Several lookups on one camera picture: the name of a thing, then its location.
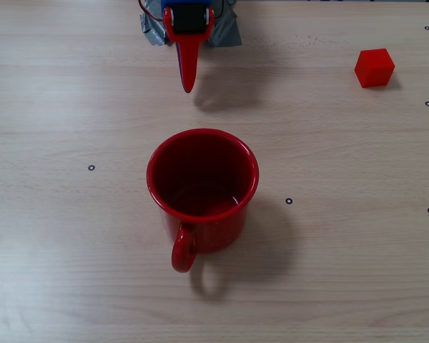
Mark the red cube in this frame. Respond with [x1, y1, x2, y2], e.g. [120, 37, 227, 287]
[354, 48, 396, 89]

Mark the red enamel mug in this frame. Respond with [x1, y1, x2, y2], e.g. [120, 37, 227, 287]
[145, 127, 260, 274]

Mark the thin red base wire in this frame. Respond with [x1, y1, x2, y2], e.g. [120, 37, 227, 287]
[138, 0, 165, 22]

